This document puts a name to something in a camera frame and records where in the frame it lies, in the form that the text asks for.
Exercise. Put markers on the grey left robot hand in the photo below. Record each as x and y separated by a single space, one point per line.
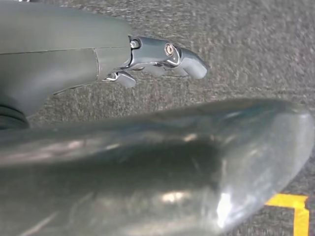
49 49

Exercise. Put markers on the yellow floor tape marking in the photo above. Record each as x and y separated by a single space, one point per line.
301 218

